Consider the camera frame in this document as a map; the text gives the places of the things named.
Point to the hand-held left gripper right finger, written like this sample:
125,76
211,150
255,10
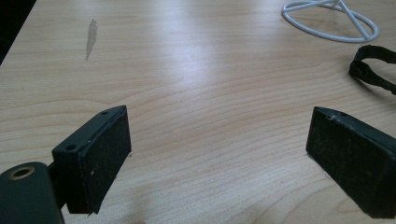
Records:
355,165

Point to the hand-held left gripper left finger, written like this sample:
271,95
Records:
93,165

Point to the black bow tie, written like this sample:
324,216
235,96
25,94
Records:
361,73

